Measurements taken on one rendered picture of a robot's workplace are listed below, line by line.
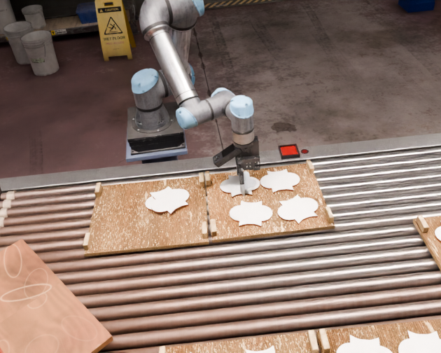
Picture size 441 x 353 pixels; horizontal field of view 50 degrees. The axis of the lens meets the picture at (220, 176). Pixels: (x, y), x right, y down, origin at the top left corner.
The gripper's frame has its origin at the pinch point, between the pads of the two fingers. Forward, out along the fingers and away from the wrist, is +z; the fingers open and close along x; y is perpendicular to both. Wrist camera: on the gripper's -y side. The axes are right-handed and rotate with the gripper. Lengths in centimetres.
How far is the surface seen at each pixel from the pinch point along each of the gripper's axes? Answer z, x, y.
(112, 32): 65, 343, -93
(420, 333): 1, -68, 39
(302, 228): 0.7, -25.3, 17.5
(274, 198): 0.7, -9.0, 11.3
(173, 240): 0.6, -24.0, -25.0
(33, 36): 61, 345, -173
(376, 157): 3, 11, 55
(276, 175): -0.2, 2.9, 14.0
